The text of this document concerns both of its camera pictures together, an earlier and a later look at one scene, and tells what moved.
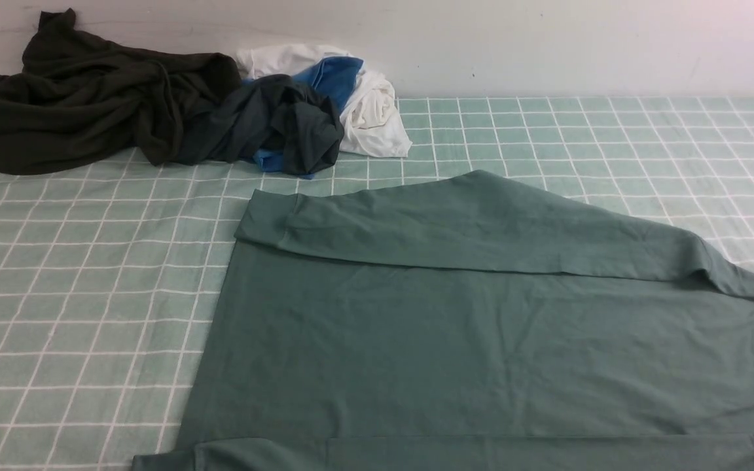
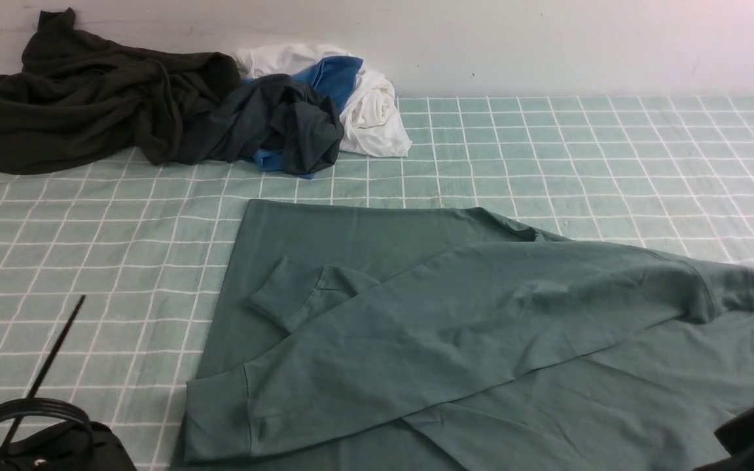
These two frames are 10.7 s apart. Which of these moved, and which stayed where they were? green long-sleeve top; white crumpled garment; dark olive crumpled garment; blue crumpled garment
Moved: green long-sleeve top
Stayed: blue crumpled garment; dark olive crumpled garment; white crumpled garment
